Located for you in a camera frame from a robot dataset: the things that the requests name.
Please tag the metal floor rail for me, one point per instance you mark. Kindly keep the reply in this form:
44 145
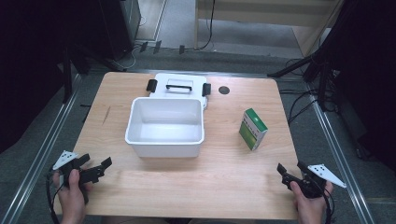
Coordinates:
339 155
37 158

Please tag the black tripod stand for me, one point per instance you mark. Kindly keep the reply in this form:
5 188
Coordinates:
314 68

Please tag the light wooden furniture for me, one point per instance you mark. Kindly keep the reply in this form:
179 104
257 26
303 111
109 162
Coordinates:
267 12

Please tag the green and white carton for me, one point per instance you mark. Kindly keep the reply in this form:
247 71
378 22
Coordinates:
252 130

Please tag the white plastic storage box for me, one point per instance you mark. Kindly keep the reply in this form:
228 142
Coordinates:
165 146

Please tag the black cabinet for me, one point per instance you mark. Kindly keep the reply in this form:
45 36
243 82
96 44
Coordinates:
116 28

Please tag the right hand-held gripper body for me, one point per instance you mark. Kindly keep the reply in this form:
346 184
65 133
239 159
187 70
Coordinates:
311 186

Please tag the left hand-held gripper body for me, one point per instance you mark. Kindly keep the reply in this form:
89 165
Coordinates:
90 174

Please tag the person's left hand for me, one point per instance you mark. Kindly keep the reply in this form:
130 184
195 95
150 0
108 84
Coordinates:
72 199

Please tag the black round table grommet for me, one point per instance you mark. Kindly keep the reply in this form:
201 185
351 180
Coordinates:
224 90

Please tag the black metal stand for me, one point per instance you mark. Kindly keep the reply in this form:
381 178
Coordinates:
67 74

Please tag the person's right hand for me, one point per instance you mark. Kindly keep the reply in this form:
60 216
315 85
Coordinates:
311 208

